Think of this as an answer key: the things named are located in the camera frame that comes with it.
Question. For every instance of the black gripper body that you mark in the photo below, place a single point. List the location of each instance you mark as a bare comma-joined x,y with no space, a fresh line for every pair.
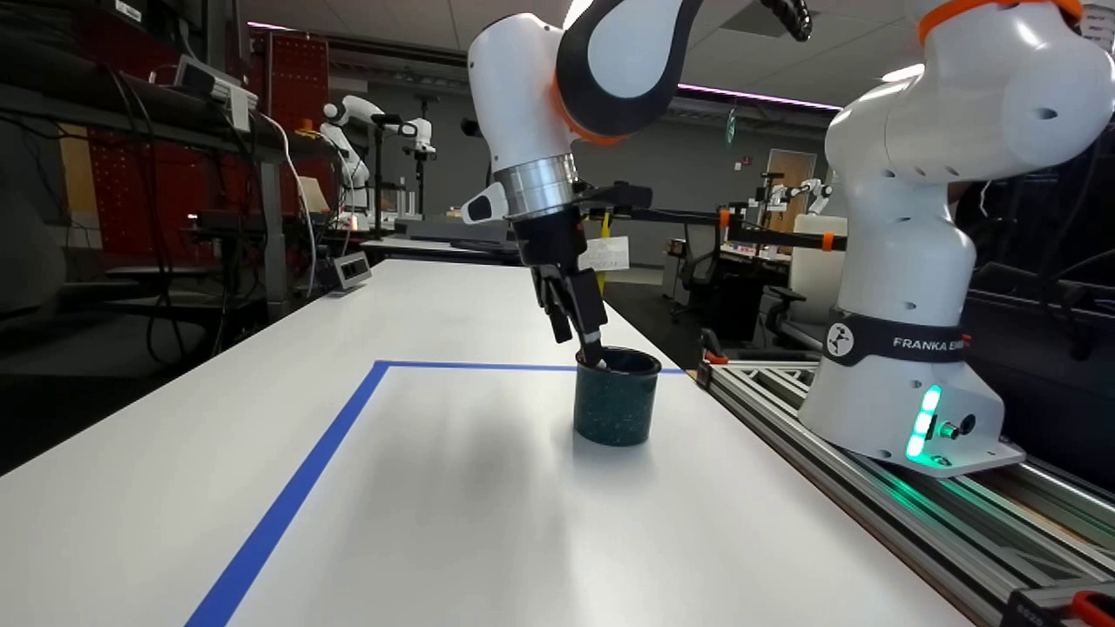
555,246

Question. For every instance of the red and black clamp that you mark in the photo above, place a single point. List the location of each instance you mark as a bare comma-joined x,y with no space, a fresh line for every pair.
1067,607

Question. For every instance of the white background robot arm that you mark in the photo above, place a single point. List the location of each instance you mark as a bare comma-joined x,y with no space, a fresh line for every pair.
350,168

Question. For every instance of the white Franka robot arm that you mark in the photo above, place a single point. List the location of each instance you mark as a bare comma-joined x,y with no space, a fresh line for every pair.
906,255

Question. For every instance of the dark green mug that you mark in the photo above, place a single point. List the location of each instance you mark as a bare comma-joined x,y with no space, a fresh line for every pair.
613,407

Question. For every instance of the blue tape line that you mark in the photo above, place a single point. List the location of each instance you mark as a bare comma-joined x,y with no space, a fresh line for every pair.
291,500

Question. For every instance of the red cabinet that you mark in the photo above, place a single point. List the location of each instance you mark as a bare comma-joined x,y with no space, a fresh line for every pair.
298,83

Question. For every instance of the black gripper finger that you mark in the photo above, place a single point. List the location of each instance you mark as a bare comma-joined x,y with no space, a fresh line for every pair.
585,318
558,305

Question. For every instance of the aluminium rail base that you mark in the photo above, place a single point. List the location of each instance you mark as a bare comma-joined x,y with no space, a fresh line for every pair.
928,525

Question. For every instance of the white box on shelf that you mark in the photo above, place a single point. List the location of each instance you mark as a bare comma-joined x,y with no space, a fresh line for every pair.
212,89

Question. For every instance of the small grey display device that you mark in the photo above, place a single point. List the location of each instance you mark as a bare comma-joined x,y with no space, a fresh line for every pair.
350,270

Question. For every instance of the white paper sign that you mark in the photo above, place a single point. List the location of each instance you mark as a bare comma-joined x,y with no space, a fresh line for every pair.
611,254

